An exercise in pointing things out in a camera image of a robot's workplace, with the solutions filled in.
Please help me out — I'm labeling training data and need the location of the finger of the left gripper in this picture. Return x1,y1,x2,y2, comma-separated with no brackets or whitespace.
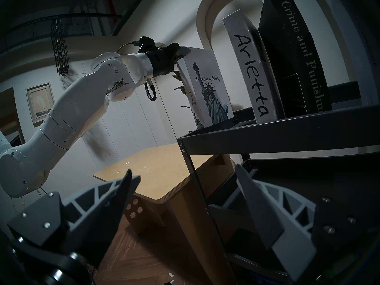
173,46,191,63

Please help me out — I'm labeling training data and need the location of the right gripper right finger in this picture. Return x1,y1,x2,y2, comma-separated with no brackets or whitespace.
235,164,370,282

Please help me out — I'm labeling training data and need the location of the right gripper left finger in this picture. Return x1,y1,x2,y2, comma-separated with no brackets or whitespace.
7,169,141,268

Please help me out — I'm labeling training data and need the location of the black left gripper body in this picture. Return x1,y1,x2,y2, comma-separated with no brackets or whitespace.
145,43,179,79

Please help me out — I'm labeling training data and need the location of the grey Statue of Liberty book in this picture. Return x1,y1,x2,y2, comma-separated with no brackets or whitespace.
176,47,235,130

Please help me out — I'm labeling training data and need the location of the white Arletta book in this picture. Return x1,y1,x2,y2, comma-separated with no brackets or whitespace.
222,9,286,125

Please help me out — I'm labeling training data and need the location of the black Crime and Punishment book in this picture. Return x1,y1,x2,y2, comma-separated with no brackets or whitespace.
258,0,333,119

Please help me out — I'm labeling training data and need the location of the light wooden display table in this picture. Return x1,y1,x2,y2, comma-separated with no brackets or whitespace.
92,143,235,235

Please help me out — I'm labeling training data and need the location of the black metal shelf cart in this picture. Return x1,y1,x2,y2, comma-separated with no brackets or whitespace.
177,81,380,285

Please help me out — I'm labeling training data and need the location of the dark green potted plant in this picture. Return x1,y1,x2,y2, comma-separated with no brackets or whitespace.
172,70,192,133

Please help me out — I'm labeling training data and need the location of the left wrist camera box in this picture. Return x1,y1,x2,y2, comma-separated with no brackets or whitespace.
139,36,155,51

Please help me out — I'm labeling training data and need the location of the teal-plug left wrist cable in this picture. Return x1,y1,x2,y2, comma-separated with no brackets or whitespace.
117,42,140,55

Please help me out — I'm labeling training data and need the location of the framed wall picture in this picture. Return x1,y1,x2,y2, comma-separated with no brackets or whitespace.
26,83,56,127

